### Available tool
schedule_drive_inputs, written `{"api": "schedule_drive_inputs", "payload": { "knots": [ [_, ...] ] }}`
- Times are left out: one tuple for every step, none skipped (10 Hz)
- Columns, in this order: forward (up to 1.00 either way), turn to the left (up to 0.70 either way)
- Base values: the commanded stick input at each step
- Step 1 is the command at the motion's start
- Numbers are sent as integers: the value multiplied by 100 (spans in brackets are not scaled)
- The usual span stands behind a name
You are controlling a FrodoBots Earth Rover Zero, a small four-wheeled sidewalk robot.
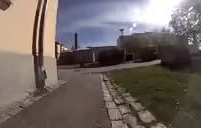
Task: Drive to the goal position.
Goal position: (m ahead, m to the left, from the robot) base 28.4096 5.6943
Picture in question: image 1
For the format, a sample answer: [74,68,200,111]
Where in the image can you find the cobblestone strip beside grass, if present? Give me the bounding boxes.
[99,73,169,128]

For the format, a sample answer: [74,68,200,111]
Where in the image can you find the pale road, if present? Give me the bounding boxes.
[57,59,162,74]

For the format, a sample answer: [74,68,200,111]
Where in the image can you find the grey asphalt path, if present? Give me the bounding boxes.
[0,68,112,128]

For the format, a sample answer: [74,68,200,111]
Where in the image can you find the grass lawn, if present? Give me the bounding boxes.
[106,62,201,128]

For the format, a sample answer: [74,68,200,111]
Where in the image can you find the pale yellow tall building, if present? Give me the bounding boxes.
[55,41,71,61]

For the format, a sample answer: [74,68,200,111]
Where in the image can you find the dark trimmed hedge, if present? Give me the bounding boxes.
[97,48,126,67]

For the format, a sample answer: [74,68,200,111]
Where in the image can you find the tall leafy tree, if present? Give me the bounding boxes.
[169,0,201,51]

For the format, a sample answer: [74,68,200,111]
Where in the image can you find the large dark building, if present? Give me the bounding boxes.
[116,31,191,63]

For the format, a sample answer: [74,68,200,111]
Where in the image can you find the dark round bush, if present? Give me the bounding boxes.
[159,44,192,67]

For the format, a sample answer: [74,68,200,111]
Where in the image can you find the yellow plastered building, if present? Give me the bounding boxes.
[0,0,61,116]

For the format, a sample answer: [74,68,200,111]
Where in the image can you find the cobblestone strip beside building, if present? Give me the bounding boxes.
[0,79,69,128]

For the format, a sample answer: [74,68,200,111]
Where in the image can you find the tall chimney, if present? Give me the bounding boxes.
[74,32,79,50]

